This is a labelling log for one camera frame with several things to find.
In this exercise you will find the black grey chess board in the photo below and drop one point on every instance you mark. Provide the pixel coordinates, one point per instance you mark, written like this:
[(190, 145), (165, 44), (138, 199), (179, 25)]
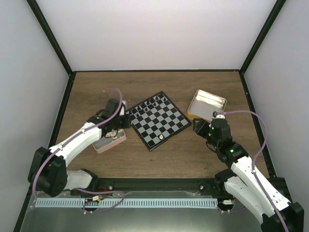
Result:
[(169, 121)]

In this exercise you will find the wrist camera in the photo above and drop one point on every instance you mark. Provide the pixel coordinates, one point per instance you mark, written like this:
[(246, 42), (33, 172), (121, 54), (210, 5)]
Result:
[(122, 110), (218, 115)]

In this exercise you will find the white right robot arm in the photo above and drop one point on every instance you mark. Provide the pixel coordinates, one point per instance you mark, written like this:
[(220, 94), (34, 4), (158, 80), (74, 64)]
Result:
[(275, 212)]

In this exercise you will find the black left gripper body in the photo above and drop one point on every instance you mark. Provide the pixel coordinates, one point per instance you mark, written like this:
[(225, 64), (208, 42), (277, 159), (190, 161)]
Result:
[(122, 125)]

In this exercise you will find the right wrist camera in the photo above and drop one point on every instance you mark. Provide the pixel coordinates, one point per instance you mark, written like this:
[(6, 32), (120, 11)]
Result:
[(218, 115)]

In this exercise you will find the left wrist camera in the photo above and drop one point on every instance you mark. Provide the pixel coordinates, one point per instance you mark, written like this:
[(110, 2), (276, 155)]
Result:
[(122, 110)]

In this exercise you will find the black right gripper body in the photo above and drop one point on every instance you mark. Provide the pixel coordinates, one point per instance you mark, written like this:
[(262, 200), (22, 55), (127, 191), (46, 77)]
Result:
[(201, 132)]

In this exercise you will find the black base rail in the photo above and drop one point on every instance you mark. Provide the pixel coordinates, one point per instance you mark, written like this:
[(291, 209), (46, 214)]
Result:
[(205, 186)]

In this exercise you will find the pink tin with pieces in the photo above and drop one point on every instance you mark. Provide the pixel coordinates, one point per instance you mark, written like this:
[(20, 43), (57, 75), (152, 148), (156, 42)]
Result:
[(110, 140)]

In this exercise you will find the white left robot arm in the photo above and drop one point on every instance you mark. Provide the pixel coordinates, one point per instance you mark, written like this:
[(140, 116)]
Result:
[(49, 173)]

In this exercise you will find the yellow empty tin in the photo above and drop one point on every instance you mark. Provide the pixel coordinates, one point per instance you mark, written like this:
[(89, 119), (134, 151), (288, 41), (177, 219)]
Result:
[(203, 104)]

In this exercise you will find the light blue slotted cable duct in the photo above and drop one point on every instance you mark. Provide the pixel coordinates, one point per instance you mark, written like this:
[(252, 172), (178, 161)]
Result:
[(127, 203)]

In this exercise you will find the black chess pieces row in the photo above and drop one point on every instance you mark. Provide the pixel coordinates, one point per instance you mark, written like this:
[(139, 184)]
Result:
[(149, 106)]

